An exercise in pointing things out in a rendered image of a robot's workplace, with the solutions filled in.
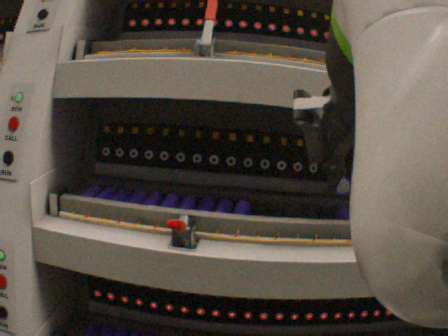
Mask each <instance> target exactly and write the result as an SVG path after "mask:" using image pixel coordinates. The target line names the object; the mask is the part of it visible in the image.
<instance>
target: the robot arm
mask: <svg viewBox="0 0 448 336"><path fill-rule="evenodd" d="M331 12H332V13H331V19H330V20H331V21H330V26H329V32H328V37H327V38H328V40H327V45H326V51H325V54H326V55H325V61H326V70H327V74H328V76H329V78H330V80H331V83H332V84H331V85H330V86H329V87H328V88H326V89H325V90H324V91H323V94H322V96H320V97H316V96H314V97H311V96H310V95H309V94H308V93H307V91H304V90H294V91H293V93H294V96H293V122H294V123H296V124H297V125H298V126H299V127H300V129H301V130H302V131H303V136H304V140H305V145H306V150H307V155H308V160H309V163H311V164H313V165H318V164H320V163H321V162H322V161H323V171H322V173H323V174H324V175H328V193H329V194H334V192H335V191H336V189H337V187H338V185H339V183H340V181H341V179H342V177H343V174H344V173H345V156H346V155H347V154H346V153H347V152H349V150H350V147H351V146H355V148H354V161H353V163H352V164H351V172H350V190H349V194H350V209H349V216H350V229H351V231H350V232H351V236H352V237H351V240H352V245H353V251H354V252H355V254H354V255H355V257H356V258H355V259H356V261H357V264H358V267H359V270H360V271H361V272H360V273H361V274H362V276H363V279H364V281H365V283H366V284H367V286H368V287H369V289H370V291H371V292H372V293H373V295H374V296H375V298H377V299H376V300H378V301H379V302H380V304H381V305H383V306H384V307H385V308H386V309H388V310H389V311H390V312H391V313H393V314H395V315H396V316H397V317H399V318H401V319H404V321H407V322H409V323H412V324H414V325H420V326H424V327H429V328H430V327H431V328H448V0H333V6H332V11H331ZM322 113H325V114H326V115H327V117H329V118H330V119H331V120H332V121H333V122H334V123H335V124H336V125H335V126H334V129H333V131H332V132H331V133H332V134H331V135H329V134H327V137H328V143H327V142H323V138H322V133H321V125H320V119H322V118H323V117H322Z"/></svg>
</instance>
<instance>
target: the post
mask: <svg viewBox="0 0 448 336"><path fill-rule="evenodd" d="M37 1H38V0H25V1H24V3H23V6H22V9H21V12H20V15H19V17H18V20H17V22H16V26H15V30H14V33H13V36H12V38H11V41H10V44H9V47H8V51H7V54H6V58H5V62H4V66H3V69H2V73H1V77H0V139H1V131H2V126H3V122H4V117H5V110H6V105H7V102H8V97H9V93H10V89H11V85H12V84H13V83H24V82H26V83H29V82H35V83H34V87H33V91H32V95H31V100H30V104H29V109H28V114H27V120H26V127H25V132H24V137H23V142H22V151H21V155H20V165H19V174H18V181H16V180H10V179H4V178H0V239H2V240H5V241H11V242H13V243H14V246H13V248H14V250H13V252H14V255H13V257H14V258H13V261H14V263H13V266H14V267H13V270H14V271H13V273H14V275H13V277H14V279H13V281H14V283H13V284H14V287H13V288H14V290H13V291H14V311H15V313H14V314H15V316H14V317H15V329H16V330H15V332H16V333H15V334H14V333H12V332H8V331H6V330H2V329H0V336H34V335H35V334H36V332H37V331H38V330H39V329H40V328H41V326H42V325H43V324H44V323H45V320H46V319H47V318H48V317H49V315H50V314H51V313H52V312H53V310H54V309H55V308H56V306H57V305H58V304H59V303H60V301H61V300H62V299H63V298H64V297H65V295H66V294H67V293H68V291H70V293H71V299H72V306H73V312H74V317H75V320H77V302H76V301H77V297H76V296H77V293H76V291H77V288H76V286H77V283H76V281H77V278H76V276H77V273H76V271H75V270H68V269H66V268H60V267H57V266H54V265H49V264H47V263H41V262H38V261H35V258H34V249H33V239H32V228H31V214H30V193H29V183H31V182H32V181H33V180H36V179H37V178H38V177H39V176H41V175H44V174H45V173H46V172H48V171H50V170H51V169H53V168H54V167H55V166H57V165H59V164H61V163H62V162H64V161H65V160H67V159H68V158H71V157H72V156H74V155H75V154H77V183H78V189H77V190H80V189H81V188H80V183H81V177H82V164H83V158H84V152H85V146H86V139H87V132H88V126H89V120H90V114H91V108H92V102H93V99H94V98H88V97H85V98H78V97H77V98H53V90H54V81H55V72H56V64H57V57H58V50H59V43H60V37H61V31H62V25H63V24H64V25H66V24H67V25H75V26H76V25H78V26H80V25H81V26H89V27H91V26H92V27H100V28H105V29H104V36H103V42H104V41H107V40H108V37H109V34H110V29H111V26H112V23H113V18H114V16H115V14H116V9H117V5H118V3H119V0H60V1H59V3H58V6H57V10H56V13H55V15H54V18H53V21H52V25H51V27H50V30H47V29H46V30H41V31H33V32H27V30H28V27H29V23H30V20H31V17H32V15H33V12H34V8H35V5H36V3H37Z"/></svg>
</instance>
